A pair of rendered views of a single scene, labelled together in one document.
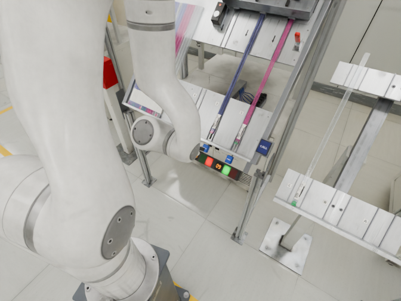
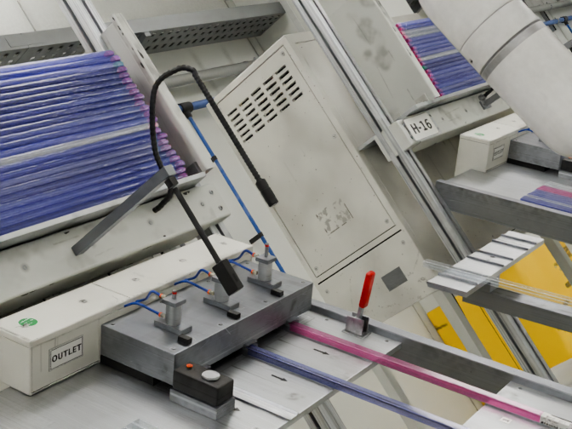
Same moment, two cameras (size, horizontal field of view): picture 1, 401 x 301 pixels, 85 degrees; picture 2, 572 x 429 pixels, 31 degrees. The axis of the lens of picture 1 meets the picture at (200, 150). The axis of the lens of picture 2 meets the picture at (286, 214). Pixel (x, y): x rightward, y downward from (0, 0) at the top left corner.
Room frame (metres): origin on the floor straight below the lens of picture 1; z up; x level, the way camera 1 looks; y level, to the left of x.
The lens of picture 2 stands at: (0.70, 1.28, 1.05)
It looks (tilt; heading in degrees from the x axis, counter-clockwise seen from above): 7 degrees up; 274
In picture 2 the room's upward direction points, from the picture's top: 31 degrees counter-clockwise
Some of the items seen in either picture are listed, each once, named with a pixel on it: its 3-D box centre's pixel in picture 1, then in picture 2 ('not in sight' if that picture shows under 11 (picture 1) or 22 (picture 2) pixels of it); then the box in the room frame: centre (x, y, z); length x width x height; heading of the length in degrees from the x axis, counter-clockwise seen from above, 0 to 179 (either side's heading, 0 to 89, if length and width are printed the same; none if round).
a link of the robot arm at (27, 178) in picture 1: (60, 218); not in sight; (0.17, 0.24, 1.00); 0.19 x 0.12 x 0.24; 70
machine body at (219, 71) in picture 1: (236, 122); not in sight; (1.24, -0.26, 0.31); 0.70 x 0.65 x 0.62; 57
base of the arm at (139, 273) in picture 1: (113, 263); not in sight; (0.15, 0.20, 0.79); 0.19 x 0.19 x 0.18
